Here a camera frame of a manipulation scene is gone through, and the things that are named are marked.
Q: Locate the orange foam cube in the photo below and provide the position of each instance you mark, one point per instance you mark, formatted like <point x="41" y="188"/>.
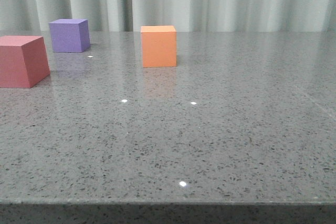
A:
<point x="158" y="46"/>

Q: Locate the pale green curtain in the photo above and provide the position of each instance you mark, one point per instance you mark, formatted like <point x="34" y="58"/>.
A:
<point x="185" y="15"/>

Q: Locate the purple foam cube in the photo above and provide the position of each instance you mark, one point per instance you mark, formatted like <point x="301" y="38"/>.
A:
<point x="69" y="35"/>

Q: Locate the pink foam cube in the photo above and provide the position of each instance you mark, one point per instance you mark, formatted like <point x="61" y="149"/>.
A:
<point x="24" y="61"/>

